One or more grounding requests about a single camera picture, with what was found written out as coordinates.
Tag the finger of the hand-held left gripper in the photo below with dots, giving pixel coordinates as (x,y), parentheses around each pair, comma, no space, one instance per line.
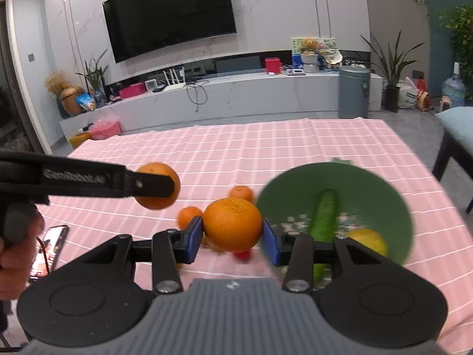
(153,185)

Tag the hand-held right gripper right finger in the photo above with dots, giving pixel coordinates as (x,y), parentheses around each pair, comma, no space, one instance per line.
(271,242)

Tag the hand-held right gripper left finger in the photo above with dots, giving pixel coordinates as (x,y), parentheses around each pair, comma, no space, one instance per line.
(196,238)

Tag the orange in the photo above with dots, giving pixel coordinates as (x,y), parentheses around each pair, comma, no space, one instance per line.
(188,216)
(242,193)
(157,203)
(232,225)

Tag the small red fruit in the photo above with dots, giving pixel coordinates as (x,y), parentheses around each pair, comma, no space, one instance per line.
(242,254)

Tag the green strainer bowl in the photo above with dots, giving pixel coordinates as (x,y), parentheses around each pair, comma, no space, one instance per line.
(369,192)

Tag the person's left hand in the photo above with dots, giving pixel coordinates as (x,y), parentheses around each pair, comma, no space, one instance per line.
(18,266)

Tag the yellow box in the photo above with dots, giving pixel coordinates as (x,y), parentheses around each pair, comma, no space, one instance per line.
(79,139)

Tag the pink plastic container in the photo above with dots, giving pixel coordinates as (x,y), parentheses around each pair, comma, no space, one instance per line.
(105,129)

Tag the green cucumber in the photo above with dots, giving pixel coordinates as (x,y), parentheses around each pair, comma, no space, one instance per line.
(325,214)

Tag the black smartphone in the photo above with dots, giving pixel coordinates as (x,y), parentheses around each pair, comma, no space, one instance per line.
(55,240)

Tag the blue snack bag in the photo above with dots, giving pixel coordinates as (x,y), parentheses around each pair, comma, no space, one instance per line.
(85,102)

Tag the pink checked tablecloth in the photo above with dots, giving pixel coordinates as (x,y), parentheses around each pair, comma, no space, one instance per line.
(221,148)

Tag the golden vase with dry grass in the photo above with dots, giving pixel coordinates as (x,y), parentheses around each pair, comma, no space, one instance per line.
(70,100)

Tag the pink box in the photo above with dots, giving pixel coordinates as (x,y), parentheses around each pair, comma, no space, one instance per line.
(132,91)

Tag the yellow-green pear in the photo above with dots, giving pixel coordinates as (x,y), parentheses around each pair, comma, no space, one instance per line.
(369,242)

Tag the small white display device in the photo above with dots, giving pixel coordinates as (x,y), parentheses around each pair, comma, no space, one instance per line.
(151,85)

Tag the leafy plant in glass vase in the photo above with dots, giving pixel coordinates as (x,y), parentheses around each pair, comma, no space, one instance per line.
(96,81)

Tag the white router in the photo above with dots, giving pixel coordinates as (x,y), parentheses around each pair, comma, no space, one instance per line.
(173,87)

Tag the white marble television cabinet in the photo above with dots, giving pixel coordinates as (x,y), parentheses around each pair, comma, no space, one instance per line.
(258,96)

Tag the red box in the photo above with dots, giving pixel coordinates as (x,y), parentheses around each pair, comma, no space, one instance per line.
(273,66)

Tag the grey trash can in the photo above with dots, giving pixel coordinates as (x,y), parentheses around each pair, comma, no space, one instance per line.
(354,92)

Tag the flat digital scale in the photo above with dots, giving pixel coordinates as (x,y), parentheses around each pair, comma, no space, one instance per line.
(295,72)

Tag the white woven basket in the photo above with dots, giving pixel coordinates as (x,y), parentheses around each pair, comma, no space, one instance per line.
(309,63)

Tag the long-leaf plant in black pot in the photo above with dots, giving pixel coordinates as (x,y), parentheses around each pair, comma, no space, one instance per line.
(392,96)

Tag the white round fan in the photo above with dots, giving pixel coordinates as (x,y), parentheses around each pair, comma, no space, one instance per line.
(332,57)

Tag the white plastic bag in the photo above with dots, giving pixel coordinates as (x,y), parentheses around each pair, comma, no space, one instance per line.
(408,96)

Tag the brown teddy bear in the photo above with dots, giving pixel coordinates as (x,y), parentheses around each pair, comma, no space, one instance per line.
(308,45)

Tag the red bag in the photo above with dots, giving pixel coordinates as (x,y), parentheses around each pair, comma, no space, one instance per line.
(424,100)

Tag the black chair with blue cushion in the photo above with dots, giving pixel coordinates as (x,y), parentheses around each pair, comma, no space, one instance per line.
(458,122)

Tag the blue water jug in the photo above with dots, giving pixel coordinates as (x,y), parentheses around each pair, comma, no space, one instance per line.
(453,90)

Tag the bushy green potted plant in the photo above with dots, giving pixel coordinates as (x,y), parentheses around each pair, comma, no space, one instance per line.
(462,37)

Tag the black wall television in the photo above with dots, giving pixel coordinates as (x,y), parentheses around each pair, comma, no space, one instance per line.
(170,11)

